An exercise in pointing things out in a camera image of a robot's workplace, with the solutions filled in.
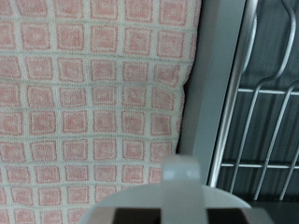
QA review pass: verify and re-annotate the pink checkered cloth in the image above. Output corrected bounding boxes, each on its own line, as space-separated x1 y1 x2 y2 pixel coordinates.
0 0 203 224

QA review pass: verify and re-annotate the metal wire dish rack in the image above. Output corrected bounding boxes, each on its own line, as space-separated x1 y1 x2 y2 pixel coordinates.
207 0 299 202

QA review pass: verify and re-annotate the grey plastic crate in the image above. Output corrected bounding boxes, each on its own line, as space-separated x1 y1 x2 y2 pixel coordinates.
176 0 248 185

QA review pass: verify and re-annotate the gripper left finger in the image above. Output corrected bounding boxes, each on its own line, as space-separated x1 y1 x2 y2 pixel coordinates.
90 207 162 224

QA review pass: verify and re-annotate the white mug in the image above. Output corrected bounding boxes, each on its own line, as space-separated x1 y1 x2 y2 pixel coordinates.
78 154 252 224

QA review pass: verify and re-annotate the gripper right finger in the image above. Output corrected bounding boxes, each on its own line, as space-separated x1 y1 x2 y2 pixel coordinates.
206 207 276 224

